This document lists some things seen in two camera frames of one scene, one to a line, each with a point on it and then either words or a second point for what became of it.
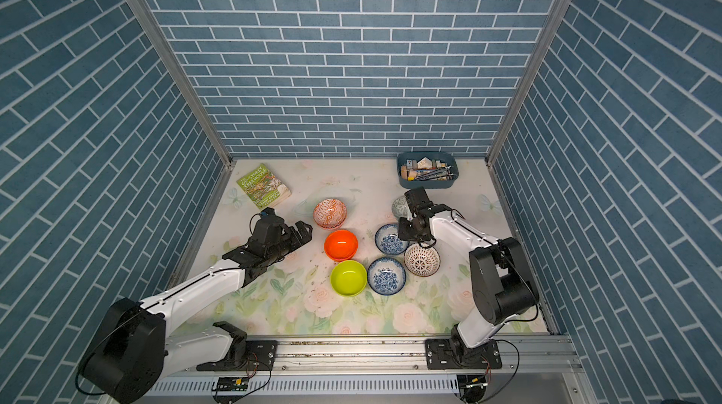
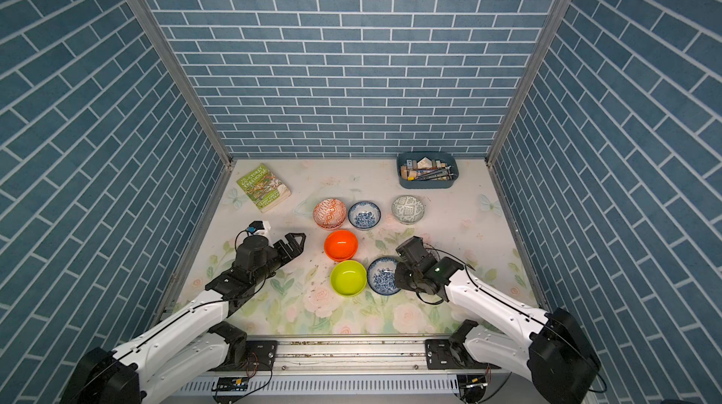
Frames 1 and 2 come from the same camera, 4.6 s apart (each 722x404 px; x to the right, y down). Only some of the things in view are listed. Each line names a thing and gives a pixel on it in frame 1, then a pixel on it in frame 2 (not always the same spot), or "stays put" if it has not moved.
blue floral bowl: [386, 276] stays put
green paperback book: [265, 189] stays put
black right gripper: [402, 233] → [400, 269]
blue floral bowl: [388, 241] → [364, 214]
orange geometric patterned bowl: [330, 213] stays put
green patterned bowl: [400, 208] stays put
